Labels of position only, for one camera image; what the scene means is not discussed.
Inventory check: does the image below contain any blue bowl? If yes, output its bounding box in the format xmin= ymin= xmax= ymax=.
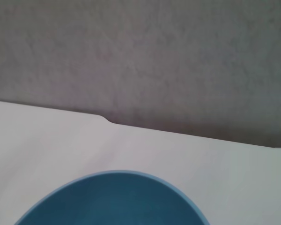
xmin=14 ymin=170 xmax=210 ymax=225

